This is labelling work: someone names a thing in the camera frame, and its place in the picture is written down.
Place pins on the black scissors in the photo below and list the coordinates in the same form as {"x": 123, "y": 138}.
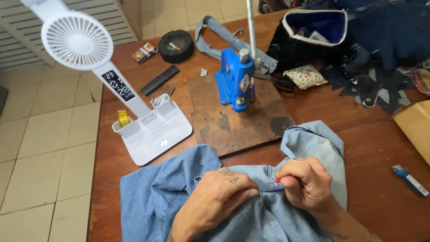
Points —
{"x": 278, "y": 83}

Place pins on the small white scrap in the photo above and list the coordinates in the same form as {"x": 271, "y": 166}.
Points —
{"x": 203, "y": 72}

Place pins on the person's left hand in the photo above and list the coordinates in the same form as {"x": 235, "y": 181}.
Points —
{"x": 208, "y": 201}

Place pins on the black round ashtray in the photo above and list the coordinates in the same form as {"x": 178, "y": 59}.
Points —
{"x": 176, "y": 52}

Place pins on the black remote control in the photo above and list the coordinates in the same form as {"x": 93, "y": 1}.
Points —
{"x": 160, "y": 80}

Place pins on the stained wooden board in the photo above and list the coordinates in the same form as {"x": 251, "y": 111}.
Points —
{"x": 215, "y": 127}

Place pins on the light blue denim strip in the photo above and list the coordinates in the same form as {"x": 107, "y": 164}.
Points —
{"x": 231, "y": 39}

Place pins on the yellow measuring tape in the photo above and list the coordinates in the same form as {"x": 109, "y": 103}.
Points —
{"x": 123, "y": 118}

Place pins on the pink round tin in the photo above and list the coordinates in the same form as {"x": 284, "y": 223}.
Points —
{"x": 421, "y": 81}

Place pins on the red marking pen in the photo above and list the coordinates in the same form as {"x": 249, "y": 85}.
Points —
{"x": 280, "y": 179}

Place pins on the person's right hand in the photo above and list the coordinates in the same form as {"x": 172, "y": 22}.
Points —
{"x": 312, "y": 188}

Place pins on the blue hand press machine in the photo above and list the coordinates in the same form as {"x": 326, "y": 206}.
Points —
{"x": 235, "y": 80}

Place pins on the black bag with white trim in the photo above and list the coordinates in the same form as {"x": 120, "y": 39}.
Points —
{"x": 292, "y": 50}

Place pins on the cigarette pack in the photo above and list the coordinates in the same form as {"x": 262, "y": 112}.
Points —
{"x": 144, "y": 52}

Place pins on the heap of dark blue fabric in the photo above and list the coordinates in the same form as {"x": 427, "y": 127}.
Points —
{"x": 386, "y": 40}

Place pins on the white cigarette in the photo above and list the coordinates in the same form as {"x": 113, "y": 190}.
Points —
{"x": 174, "y": 46}

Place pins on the blue lighter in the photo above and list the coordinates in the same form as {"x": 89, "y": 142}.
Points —
{"x": 410, "y": 179}

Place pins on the white desk fan lamp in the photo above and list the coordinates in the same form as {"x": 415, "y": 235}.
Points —
{"x": 147, "y": 131}

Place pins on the light blue denim shirt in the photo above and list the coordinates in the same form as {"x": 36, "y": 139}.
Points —
{"x": 151, "y": 198}

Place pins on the floral pincushion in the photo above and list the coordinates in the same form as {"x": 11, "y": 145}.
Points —
{"x": 304, "y": 76}

